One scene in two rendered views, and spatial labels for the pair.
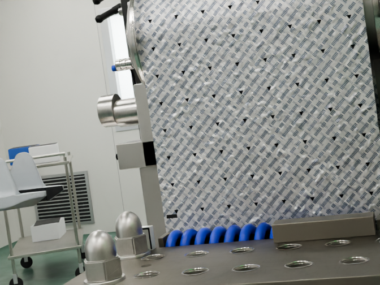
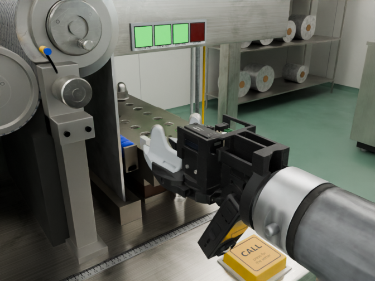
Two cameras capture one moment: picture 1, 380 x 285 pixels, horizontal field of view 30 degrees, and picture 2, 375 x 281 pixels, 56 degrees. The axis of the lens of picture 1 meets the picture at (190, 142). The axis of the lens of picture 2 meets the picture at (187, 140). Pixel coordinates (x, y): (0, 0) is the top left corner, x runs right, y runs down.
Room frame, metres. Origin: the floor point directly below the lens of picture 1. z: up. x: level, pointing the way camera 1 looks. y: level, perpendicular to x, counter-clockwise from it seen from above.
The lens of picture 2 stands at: (1.15, 0.47, 1.30)
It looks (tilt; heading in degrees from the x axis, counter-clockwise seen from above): 23 degrees down; 217
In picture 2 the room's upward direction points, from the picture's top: straight up
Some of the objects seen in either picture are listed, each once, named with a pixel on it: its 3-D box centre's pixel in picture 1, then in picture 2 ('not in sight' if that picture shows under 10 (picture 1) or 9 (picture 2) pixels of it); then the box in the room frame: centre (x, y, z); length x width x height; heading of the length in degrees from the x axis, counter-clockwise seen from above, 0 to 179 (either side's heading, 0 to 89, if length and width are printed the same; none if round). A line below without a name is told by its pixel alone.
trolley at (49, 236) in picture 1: (43, 210); not in sight; (5.54, 1.21, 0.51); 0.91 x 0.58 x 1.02; 7
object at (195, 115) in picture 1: (263, 151); (89, 94); (0.73, -0.07, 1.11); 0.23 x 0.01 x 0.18; 73
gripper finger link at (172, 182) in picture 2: not in sight; (181, 175); (0.86, 0.24, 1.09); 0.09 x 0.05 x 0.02; 82
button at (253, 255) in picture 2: not in sight; (254, 258); (0.74, 0.30, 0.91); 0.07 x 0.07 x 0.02; 73
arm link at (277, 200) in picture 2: not in sight; (289, 210); (0.87, 0.38, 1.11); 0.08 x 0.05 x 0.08; 163
